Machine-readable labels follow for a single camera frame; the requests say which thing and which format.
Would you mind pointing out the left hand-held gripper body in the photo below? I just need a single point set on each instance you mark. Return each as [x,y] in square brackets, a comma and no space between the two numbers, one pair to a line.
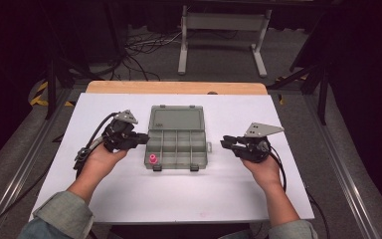
[119,136]

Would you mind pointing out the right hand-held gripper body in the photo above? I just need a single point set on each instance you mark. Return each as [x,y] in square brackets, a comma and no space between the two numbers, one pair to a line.
[253,149]

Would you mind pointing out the small pink plastic part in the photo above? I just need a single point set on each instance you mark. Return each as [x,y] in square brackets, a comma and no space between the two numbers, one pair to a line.
[152,159]

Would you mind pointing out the clear plastic compartment box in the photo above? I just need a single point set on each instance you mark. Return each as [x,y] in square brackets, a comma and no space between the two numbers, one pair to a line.
[175,146]

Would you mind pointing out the person's right hand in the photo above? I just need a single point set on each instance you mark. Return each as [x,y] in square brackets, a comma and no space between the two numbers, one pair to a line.
[265,172]

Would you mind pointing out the person's left hand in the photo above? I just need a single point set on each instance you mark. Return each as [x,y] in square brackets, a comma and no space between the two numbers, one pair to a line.
[101,162]

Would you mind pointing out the white board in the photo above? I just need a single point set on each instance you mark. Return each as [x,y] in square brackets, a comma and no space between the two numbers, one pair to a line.
[219,192]

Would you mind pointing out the black metal stand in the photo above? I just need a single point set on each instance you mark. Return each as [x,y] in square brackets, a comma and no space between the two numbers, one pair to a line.
[322,96]
[50,93]

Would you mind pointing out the aluminium floor rail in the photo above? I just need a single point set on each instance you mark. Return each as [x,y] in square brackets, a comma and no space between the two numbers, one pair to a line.
[23,166]
[341,172]

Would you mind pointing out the grey metal table frame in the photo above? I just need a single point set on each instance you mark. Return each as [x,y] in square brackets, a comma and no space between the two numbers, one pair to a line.
[224,21]

